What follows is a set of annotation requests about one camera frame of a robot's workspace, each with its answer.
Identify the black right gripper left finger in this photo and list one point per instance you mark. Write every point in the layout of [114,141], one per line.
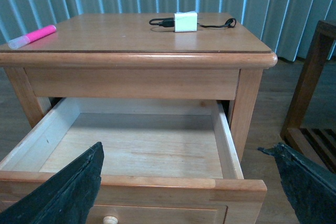
[66,197]

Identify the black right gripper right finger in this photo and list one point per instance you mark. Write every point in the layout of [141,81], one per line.
[309,188]

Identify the wooden drawer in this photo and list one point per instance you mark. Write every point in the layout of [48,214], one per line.
[165,161]

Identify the pink marker with clear cap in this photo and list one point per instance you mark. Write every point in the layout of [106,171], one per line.
[31,37]

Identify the dark wooden side table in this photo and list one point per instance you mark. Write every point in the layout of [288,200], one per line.
[317,145]

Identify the light wooden nightstand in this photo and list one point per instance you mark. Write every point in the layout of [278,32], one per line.
[122,56]

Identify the white charger block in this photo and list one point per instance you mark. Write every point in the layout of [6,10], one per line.
[185,22]

